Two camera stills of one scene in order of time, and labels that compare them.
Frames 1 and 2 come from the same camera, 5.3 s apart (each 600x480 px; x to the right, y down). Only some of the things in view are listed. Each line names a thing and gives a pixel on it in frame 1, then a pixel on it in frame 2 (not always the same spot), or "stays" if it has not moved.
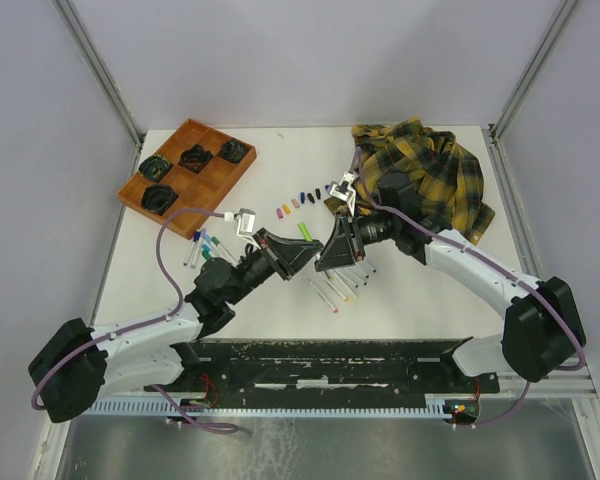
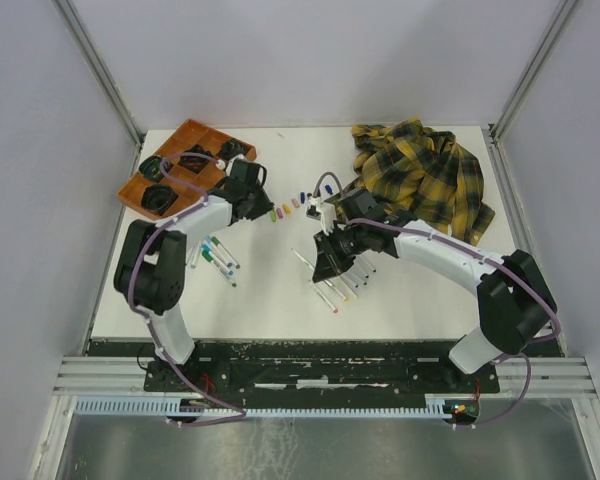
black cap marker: (360, 278) stays
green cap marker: (223, 250) stays
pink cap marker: (334, 310) stays
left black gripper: (293, 254) -> (265, 206)
